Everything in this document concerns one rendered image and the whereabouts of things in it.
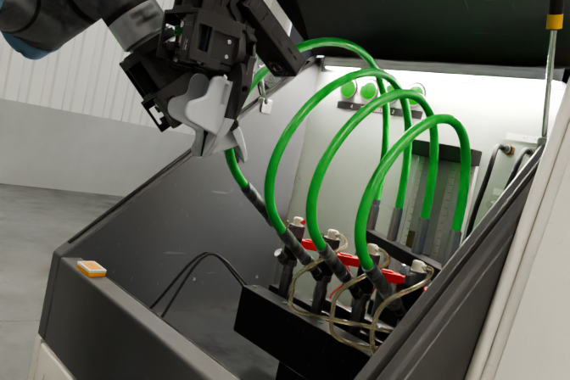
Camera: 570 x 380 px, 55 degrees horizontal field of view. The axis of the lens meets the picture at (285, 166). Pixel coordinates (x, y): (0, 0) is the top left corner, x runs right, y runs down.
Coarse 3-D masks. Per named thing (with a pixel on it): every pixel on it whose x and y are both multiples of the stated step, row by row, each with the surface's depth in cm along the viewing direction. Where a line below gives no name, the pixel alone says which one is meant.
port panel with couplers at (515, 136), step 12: (504, 120) 97; (516, 120) 95; (528, 120) 94; (540, 120) 92; (552, 120) 91; (504, 132) 96; (516, 132) 95; (528, 132) 93; (540, 132) 92; (504, 144) 93; (516, 144) 95; (528, 144) 93; (504, 156) 96; (516, 156) 94; (528, 156) 90; (504, 168) 96; (492, 180) 97; (504, 180) 95; (492, 192) 97; (492, 204) 93
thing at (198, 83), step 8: (192, 80) 62; (200, 80) 62; (208, 80) 63; (192, 88) 62; (200, 88) 63; (184, 96) 61; (192, 96) 62; (200, 96) 63; (168, 104) 60; (176, 104) 61; (184, 104) 61; (168, 112) 61; (176, 112) 61; (184, 112) 62; (184, 120) 62; (200, 128) 63; (200, 136) 63; (200, 144) 63; (200, 152) 62
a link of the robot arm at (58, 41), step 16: (48, 0) 68; (64, 0) 70; (48, 16) 69; (64, 16) 71; (80, 16) 72; (32, 32) 68; (48, 32) 70; (64, 32) 73; (80, 32) 75; (16, 48) 72; (32, 48) 73; (48, 48) 74
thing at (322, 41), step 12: (300, 48) 85; (348, 48) 93; (360, 48) 94; (372, 60) 96; (264, 72) 81; (252, 84) 80; (384, 84) 100; (384, 108) 102; (384, 120) 102; (384, 132) 103; (384, 144) 103; (228, 156) 80; (240, 180) 82
